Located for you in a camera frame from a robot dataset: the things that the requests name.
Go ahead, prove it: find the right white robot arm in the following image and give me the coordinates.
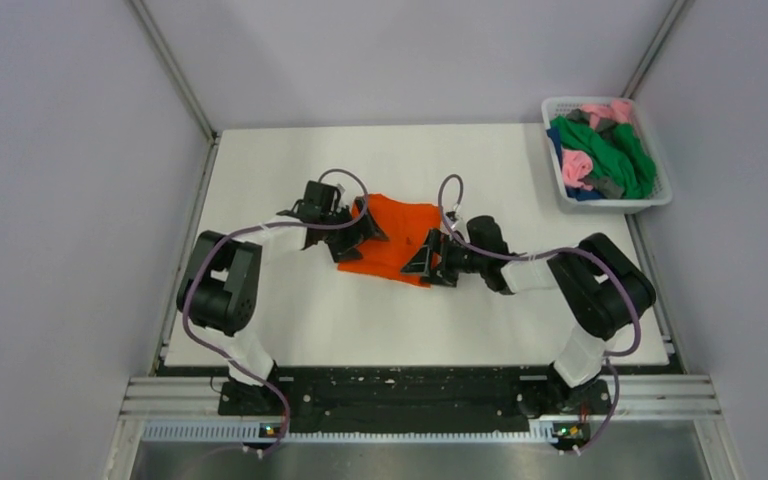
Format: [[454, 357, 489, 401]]
[[400, 215, 656, 415]]

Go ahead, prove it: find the green t-shirt in basket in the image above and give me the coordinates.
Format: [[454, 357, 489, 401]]
[[549, 116, 657, 200]]

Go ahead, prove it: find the orange t-shirt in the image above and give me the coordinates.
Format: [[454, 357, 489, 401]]
[[337, 193, 441, 288]]

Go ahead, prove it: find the grey t-shirt in basket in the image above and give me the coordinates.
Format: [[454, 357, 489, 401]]
[[561, 109, 625, 200]]

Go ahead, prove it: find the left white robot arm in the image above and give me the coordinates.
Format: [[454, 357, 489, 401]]
[[176, 181, 387, 415]]

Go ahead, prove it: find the white plastic laundry basket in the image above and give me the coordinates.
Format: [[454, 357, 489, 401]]
[[541, 96, 673, 214]]

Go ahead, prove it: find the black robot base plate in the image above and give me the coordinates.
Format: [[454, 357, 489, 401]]
[[218, 366, 610, 434]]

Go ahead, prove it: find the aluminium frame rail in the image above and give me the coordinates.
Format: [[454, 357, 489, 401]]
[[119, 375, 722, 420]]

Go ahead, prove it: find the grey slotted cable duct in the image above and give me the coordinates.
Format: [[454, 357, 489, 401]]
[[141, 420, 584, 445]]

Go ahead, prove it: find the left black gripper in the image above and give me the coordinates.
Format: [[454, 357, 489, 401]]
[[320, 197, 387, 262]]

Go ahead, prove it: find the blue t-shirt in basket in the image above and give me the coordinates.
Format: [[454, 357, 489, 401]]
[[546, 127, 605, 202]]

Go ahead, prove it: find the pink t-shirt in basket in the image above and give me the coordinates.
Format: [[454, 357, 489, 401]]
[[553, 100, 637, 199]]

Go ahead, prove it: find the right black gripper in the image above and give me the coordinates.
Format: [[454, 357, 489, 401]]
[[402, 228, 489, 287]]

